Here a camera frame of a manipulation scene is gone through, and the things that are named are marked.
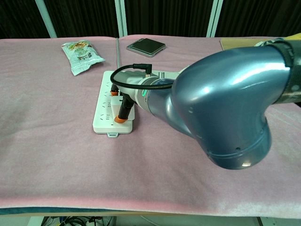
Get white frame post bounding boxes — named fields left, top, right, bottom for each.
left=114, top=0, right=129, bottom=38
left=206, top=0, right=224, bottom=38
left=35, top=0, right=57, bottom=38

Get dark pleated curtain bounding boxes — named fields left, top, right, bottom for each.
left=0, top=0, right=301, bottom=40

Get white plug adapter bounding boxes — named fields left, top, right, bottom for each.
left=110, top=95, right=136, bottom=121

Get brown cardboard piece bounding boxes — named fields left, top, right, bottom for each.
left=220, top=37, right=283, bottom=50

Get white power strip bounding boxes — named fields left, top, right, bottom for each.
left=92, top=70, right=137, bottom=138

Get green-white snack packet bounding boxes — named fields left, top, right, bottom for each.
left=61, top=40, right=106, bottom=76

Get cable bundle under table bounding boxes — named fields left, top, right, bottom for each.
left=42, top=216, right=116, bottom=226

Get pink table cloth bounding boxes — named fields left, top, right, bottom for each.
left=0, top=35, right=301, bottom=217

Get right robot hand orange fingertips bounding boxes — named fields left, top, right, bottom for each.
left=110, top=70, right=151, bottom=124

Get black square flat device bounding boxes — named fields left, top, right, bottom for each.
left=126, top=37, right=166, bottom=58

